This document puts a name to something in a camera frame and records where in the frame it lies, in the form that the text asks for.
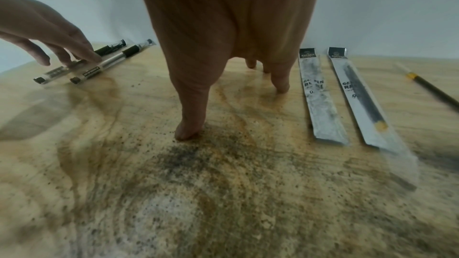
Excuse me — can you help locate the person's right hand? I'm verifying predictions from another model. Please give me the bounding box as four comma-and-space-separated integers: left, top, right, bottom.
131, 0, 326, 141

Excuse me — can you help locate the person's left hand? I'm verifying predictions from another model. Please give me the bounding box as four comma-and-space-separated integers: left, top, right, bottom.
0, 0, 103, 67

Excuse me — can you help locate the clear gel pen black grip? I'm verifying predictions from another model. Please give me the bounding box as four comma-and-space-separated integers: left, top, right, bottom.
70, 39, 156, 85
33, 39, 127, 85

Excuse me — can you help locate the silver pen refill packet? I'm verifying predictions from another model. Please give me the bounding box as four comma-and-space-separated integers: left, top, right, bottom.
327, 46, 420, 193
298, 48, 350, 146

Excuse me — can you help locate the black pen refill yellow band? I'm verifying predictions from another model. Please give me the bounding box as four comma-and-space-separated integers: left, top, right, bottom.
347, 64, 389, 132
393, 62, 459, 114

